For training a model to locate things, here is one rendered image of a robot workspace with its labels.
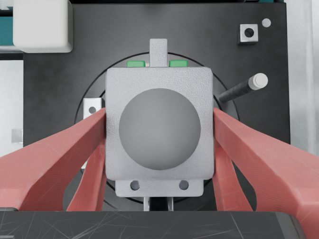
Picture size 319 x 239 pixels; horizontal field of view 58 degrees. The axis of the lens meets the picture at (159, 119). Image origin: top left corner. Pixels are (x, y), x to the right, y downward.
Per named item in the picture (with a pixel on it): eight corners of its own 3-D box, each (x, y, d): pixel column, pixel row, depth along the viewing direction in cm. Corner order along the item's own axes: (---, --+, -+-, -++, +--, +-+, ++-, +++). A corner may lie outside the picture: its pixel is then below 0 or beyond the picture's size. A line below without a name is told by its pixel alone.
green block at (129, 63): (147, 89, 24) (145, 78, 19) (132, 89, 24) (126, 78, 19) (147, 74, 24) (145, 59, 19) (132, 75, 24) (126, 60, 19)
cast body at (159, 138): (196, 187, 17) (223, 218, 10) (121, 188, 17) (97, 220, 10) (193, 49, 18) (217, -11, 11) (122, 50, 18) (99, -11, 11)
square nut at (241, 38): (254, 45, 26) (258, 41, 25) (237, 45, 26) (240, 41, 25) (254, 27, 26) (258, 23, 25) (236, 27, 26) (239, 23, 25)
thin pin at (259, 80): (228, 102, 24) (268, 87, 15) (219, 102, 24) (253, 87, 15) (228, 93, 24) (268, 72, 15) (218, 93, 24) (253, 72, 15)
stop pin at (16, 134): (41, 142, 30) (23, 144, 26) (30, 142, 30) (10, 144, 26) (41, 128, 30) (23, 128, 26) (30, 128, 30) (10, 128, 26)
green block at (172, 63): (181, 88, 24) (187, 78, 19) (166, 88, 24) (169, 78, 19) (181, 74, 24) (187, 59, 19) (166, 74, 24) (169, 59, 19)
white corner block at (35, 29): (79, 58, 28) (66, 45, 24) (31, 58, 28) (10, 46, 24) (79, 10, 28) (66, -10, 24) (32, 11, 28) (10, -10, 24)
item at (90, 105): (105, 123, 24) (102, 123, 22) (87, 124, 24) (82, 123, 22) (105, 99, 24) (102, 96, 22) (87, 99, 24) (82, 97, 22)
